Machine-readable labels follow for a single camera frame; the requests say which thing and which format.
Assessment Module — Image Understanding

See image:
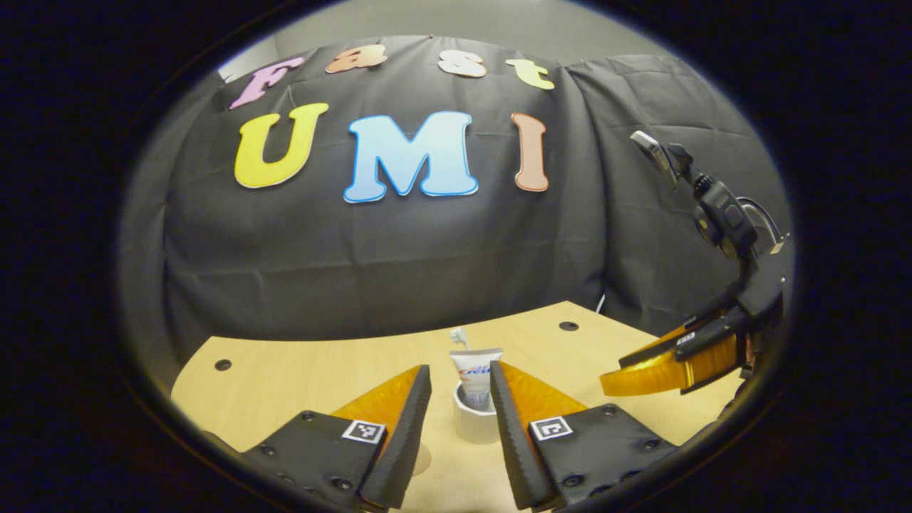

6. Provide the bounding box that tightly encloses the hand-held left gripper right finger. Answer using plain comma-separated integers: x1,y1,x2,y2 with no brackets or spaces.
489,361,678,512

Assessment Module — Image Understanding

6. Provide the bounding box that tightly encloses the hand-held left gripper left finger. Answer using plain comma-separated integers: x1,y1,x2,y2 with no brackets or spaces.
242,365,432,510

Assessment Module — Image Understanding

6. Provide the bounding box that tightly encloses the white cup with wooden handle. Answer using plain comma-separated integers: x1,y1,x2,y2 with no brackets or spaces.
453,381,501,445

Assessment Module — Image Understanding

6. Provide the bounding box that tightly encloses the white toothpaste tube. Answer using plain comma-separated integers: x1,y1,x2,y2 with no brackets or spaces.
450,348,503,413

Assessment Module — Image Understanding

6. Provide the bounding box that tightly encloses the light wooden desktop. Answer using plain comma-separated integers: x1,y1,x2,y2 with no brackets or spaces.
171,301,745,513

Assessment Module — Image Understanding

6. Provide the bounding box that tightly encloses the black backdrop cloth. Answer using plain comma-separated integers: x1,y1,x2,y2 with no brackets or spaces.
118,36,795,364

